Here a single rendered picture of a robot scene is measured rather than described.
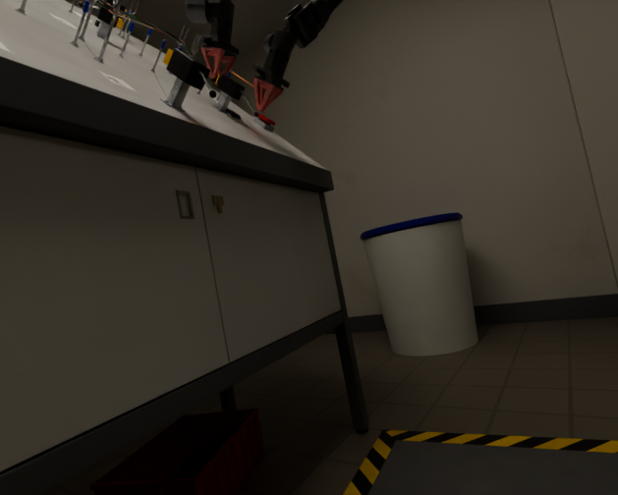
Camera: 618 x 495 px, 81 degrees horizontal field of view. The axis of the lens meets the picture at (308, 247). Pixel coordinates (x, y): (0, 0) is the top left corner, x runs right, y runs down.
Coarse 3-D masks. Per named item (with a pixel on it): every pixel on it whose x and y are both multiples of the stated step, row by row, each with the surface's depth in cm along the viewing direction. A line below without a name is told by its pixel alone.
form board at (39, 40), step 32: (0, 0) 70; (32, 0) 90; (64, 0) 126; (0, 32) 52; (32, 32) 62; (64, 32) 77; (32, 64) 47; (64, 64) 56; (96, 64) 68; (128, 64) 87; (160, 64) 121; (128, 96) 60; (160, 96) 75; (192, 96) 98; (224, 128) 84; (256, 128) 116
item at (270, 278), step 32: (224, 192) 79; (256, 192) 90; (288, 192) 103; (224, 224) 77; (256, 224) 87; (288, 224) 100; (320, 224) 118; (224, 256) 75; (256, 256) 85; (288, 256) 97; (320, 256) 113; (224, 288) 73; (256, 288) 82; (288, 288) 94; (320, 288) 109; (224, 320) 72; (256, 320) 80; (288, 320) 91
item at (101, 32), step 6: (102, 6) 97; (102, 12) 96; (108, 12) 96; (102, 18) 97; (108, 18) 97; (102, 24) 98; (108, 24) 98; (114, 24) 99; (102, 30) 99; (102, 36) 99
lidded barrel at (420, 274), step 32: (416, 224) 185; (448, 224) 188; (384, 256) 195; (416, 256) 186; (448, 256) 187; (384, 288) 200; (416, 288) 187; (448, 288) 186; (384, 320) 211; (416, 320) 189; (448, 320) 186; (416, 352) 191; (448, 352) 186
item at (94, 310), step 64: (0, 128) 45; (0, 192) 43; (64, 192) 50; (128, 192) 58; (192, 192) 71; (0, 256) 42; (64, 256) 48; (128, 256) 56; (192, 256) 67; (0, 320) 41; (64, 320) 47; (128, 320) 54; (192, 320) 65; (0, 384) 40; (64, 384) 45; (128, 384) 52; (0, 448) 39
